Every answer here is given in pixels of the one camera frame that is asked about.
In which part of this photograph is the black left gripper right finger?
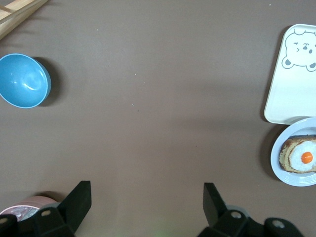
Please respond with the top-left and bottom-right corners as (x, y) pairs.
(197, 182), (304, 237)

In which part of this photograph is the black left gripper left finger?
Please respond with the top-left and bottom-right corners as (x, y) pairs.
(0, 181), (92, 237)

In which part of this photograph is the pale lavender round plate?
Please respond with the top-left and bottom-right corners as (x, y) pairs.
(270, 117), (316, 187)

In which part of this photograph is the toasted bread slice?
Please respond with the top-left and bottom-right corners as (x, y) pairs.
(279, 134), (316, 174)

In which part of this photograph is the fried egg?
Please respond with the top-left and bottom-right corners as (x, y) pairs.
(288, 140), (316, 171)

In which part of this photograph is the pink bowl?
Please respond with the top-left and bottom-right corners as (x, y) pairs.
(0, 196), (59, 222)

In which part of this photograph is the blue bowl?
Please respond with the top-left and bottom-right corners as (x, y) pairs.
(0, 53), (52, 109)

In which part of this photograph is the cream bear print tray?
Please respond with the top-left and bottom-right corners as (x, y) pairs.
(263, 23), (316, 124)

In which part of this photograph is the wooden rack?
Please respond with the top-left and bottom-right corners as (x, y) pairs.
(0, 0), (49, 40)

